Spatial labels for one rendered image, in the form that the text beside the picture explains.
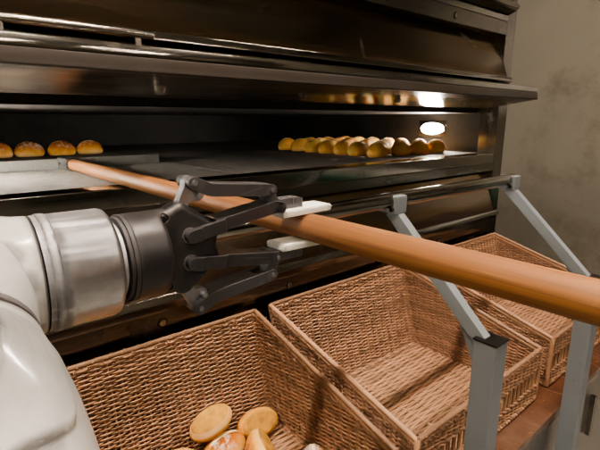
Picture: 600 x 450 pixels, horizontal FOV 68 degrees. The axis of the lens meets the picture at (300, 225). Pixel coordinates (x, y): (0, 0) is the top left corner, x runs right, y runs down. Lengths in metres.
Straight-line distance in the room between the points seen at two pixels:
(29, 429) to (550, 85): 4.15
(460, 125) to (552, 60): 2.23
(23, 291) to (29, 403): 0.13
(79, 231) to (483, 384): 0.69
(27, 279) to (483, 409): 0.74
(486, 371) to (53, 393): 0.72
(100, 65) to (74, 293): 0.50
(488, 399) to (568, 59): 3.56
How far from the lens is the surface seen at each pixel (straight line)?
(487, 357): 0.84
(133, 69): 0.81
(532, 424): 1.34
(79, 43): 0.79
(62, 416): 0.22
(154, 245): 0.38
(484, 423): 0.90
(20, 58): 0.77
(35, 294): 0.35
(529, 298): 0.35
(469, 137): 2.06
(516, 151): 4.29
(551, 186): 4.21
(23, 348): 0.23
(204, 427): 1.06
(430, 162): 1.63
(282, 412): 1.17
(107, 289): 0.36
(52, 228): 0.36
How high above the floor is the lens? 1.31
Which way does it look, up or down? 13 degrees down
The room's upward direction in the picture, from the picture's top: straight up
